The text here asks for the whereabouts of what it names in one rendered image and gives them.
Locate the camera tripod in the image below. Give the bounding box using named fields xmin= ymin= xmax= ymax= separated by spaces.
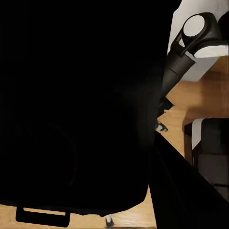
xmin=106 ymin=122 xmax=168 ymax=229

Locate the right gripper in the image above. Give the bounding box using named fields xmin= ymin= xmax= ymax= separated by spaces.
xmin=158 ymin=65 xmax=182 ymax=118

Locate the digital camera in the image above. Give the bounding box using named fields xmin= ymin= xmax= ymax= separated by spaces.
xmin=0 ymin=0 xmax=182 ymax=228

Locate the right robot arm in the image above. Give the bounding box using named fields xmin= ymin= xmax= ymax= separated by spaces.
xmin=158 ymin=11 xmax=229 ymax=118

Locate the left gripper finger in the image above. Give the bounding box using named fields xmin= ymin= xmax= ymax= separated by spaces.
xmin=149 ymin=131 xmax=229 ymax=229

